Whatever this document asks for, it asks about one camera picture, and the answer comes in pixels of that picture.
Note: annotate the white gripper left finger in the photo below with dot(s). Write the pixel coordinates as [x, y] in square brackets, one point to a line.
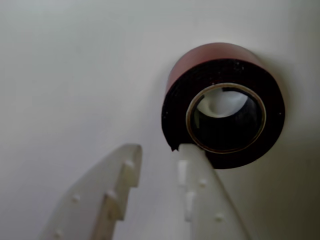
[90, 195]

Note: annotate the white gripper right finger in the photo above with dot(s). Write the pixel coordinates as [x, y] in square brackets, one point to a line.
[210, 200]

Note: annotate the red tape roll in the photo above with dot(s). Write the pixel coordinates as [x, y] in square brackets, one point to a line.
[225, 72]

